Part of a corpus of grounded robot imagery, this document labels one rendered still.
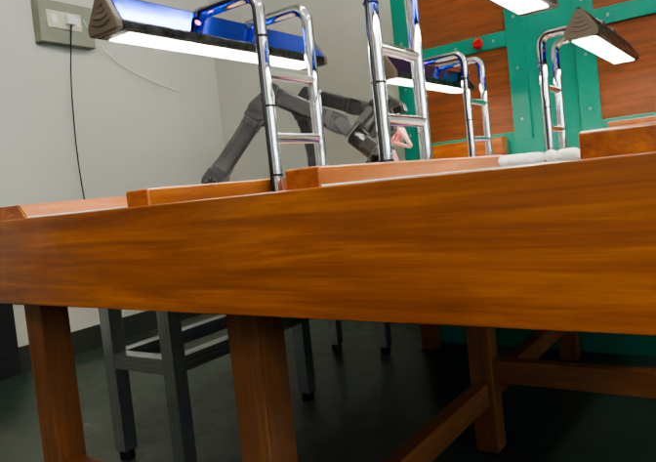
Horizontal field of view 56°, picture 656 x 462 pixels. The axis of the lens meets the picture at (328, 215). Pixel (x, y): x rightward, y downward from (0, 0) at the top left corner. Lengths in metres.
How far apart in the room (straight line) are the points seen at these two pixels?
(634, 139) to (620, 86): 1.86
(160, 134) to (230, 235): 3.18
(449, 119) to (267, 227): 1.94
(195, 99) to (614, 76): 2.69
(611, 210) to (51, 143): 3.17
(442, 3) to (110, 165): 2.05
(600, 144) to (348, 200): 0.27
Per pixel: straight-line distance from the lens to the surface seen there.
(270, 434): 0.94
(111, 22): 1.15
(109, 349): 1.93
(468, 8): 2.68
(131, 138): 3.84
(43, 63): 3.61
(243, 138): 1.91
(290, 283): 0.77
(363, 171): 0.83
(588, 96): 2.48
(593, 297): 0.61
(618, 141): 0.61
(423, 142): 1.15
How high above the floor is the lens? 0.74
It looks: 3 degrees down
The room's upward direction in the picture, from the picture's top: 6 degrees counter-clockwise
